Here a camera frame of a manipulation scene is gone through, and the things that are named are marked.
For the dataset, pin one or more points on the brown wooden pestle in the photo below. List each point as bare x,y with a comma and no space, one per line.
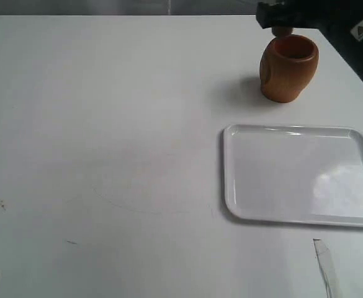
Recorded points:
280,32

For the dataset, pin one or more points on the brown wooden mortar cup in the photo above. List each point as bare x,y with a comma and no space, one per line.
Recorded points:
287,66

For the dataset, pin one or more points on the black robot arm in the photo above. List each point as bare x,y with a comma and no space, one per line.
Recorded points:
340,22

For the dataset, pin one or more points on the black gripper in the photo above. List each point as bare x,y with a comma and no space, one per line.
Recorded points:
296,14

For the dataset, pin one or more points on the white rectangular plastic tray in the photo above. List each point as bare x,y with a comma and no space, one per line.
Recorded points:
294,174

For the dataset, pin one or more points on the clear tape strip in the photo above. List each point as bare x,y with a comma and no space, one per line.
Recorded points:
327,269

